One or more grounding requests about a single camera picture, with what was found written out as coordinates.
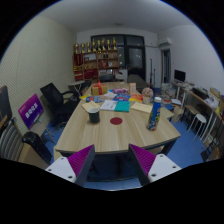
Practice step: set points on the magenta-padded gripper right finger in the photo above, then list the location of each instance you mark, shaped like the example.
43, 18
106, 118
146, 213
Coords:
163, 165

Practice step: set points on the yellow gift box red ribbon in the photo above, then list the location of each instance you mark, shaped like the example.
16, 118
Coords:
99, 89

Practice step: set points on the black mesh chair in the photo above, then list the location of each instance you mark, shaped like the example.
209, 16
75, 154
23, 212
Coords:
36, 145

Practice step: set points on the pink flowers in white pot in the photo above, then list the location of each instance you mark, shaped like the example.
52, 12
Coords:
147, 95

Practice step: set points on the black computer monitor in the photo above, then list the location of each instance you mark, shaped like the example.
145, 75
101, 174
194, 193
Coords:
179, 75

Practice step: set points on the wooden shelf unit with trophies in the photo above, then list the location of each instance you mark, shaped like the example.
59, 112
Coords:
96, 61

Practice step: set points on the white round stool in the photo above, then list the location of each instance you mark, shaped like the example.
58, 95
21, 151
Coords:
200, 117

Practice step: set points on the small white folding table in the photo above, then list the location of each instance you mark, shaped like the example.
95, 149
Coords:
76, 84

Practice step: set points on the flat round red coaster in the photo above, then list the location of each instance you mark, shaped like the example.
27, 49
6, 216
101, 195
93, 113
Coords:
116, 120

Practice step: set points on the pink package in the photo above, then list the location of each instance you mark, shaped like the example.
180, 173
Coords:
120, 90

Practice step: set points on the purple sign board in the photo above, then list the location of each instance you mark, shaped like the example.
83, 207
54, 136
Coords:
30, 111

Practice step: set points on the small wooden side table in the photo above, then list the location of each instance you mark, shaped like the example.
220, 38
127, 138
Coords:
167, 112

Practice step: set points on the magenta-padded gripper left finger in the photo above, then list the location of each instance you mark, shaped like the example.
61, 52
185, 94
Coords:
58, 166

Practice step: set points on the orange book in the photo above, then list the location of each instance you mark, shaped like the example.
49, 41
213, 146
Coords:
136, 98

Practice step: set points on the striped grey chair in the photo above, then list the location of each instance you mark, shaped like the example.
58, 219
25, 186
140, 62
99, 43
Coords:
9, 141

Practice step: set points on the cluttered wooden side desk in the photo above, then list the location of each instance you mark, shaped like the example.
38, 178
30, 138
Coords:
200, 98

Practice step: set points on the tan notebook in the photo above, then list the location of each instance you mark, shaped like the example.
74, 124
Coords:
89, 106
141, 107

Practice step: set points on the grey office chair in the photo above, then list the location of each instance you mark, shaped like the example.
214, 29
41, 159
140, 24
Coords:
137, 81

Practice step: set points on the white wall air conditioner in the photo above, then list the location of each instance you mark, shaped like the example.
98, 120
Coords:
165, 42

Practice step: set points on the black mug white inside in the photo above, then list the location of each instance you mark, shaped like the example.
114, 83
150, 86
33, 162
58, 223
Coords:
94, 116

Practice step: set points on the black office chair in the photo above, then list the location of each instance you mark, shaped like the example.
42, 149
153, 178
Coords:
56, 100

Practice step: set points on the blue white-capped drink bottle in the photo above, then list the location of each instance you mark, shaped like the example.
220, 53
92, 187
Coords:
154, 115

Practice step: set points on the tan standing card box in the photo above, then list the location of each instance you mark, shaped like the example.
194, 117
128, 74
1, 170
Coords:
132, 88

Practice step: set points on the teal book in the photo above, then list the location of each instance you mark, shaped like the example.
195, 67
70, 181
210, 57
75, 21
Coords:
122, 106

